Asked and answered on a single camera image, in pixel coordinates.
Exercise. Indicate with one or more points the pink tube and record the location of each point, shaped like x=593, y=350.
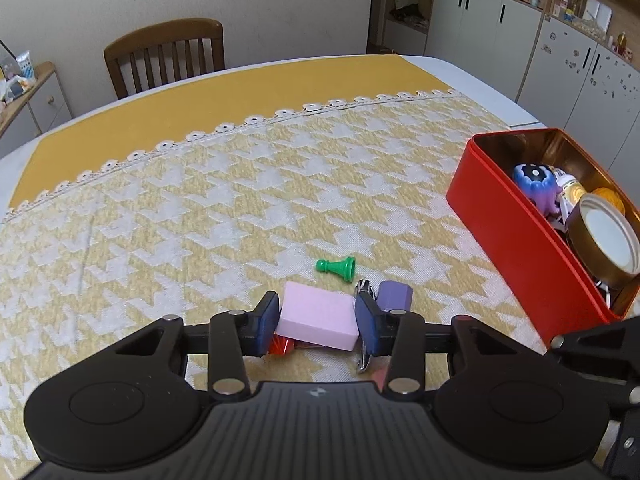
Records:
x=380, y=377

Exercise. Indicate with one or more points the purple toy figure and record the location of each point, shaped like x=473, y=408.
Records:
x=537, y=185

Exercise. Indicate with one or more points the red candy wrapper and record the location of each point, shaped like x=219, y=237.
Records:
x=280, y=347

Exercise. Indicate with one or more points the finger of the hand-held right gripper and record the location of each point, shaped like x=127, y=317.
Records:
x=610, y=360

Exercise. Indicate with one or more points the green game pawn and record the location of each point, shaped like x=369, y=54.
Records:
x=345, y=265

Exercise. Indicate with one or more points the brown wooden chair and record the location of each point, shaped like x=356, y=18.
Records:
x=165, y=35

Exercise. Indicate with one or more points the round gold metal lid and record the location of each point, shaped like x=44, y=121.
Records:
x=605, y=235

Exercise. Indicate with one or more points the large white wall cabinet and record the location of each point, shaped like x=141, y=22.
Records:
x=480, y=25

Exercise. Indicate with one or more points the white rectangular panel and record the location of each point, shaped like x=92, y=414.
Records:
x=597, y=12

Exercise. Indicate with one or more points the silver nail clipper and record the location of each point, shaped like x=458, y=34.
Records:
x=364, y=287

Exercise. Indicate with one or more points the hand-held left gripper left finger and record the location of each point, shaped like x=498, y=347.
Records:
x=270, y=322

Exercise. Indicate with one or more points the white wooden side cabinet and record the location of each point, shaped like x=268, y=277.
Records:
x=45, y=105

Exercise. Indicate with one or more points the orange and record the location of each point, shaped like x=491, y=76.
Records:
x=612, y=197

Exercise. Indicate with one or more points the red metal tin box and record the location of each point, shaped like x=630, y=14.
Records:
x=500, y=220

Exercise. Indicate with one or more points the white bottle yellow label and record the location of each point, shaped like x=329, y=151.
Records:
x=570, y=190

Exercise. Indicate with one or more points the white crumpled bag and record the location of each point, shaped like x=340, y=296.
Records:
x=12, y=87

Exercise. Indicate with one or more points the purple rectangular block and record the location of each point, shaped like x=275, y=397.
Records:
x=392, y=295

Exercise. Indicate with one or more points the pink rectangular block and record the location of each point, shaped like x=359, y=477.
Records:
x=315, y=315

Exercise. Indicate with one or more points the white blue tube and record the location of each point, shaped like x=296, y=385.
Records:
x=27, y=65

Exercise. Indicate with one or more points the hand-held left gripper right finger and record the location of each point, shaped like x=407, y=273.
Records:
x=365, y=325

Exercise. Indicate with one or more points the yellow houndstooth tablecloth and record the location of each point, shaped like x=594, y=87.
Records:
x=200, y=185

